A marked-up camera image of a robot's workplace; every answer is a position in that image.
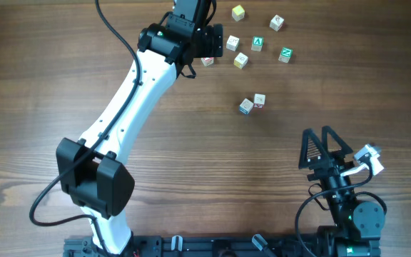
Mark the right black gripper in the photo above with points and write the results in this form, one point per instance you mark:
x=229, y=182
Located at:
x=324, y=165

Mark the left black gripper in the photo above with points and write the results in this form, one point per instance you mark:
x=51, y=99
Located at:
x=212, y=43

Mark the green letter A block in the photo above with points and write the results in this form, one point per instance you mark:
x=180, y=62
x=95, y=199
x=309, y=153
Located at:
x=257, y=43

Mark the blue edged picture block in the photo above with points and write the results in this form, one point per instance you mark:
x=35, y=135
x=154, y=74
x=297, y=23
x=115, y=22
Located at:
x=246, y=106

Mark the red edged wooden block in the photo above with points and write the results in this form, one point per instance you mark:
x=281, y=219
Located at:
x=259, y=101

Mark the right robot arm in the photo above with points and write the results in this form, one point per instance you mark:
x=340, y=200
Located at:
x=359, y=217

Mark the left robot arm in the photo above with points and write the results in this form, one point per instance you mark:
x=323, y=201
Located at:
x=92, y=169

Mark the red letter Y block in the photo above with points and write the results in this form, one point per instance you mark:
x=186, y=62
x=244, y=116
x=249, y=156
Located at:
x=207, y=61

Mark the wooden picture block centre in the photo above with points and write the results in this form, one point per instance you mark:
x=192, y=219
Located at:
x=232, y=43

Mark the yellow edged picture block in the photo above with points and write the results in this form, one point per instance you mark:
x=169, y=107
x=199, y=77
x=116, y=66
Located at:
x=240, y=60

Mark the yellow top block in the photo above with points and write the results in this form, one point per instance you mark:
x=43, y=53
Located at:
x=238, y=13

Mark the brown picture block far right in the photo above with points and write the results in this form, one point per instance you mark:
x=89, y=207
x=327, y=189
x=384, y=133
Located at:
x=276, y=22

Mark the green letter N block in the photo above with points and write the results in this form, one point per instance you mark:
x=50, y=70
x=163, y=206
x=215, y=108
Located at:
x=285, y=55

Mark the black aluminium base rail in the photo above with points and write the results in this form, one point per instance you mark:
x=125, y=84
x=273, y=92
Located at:
x=286, y=246

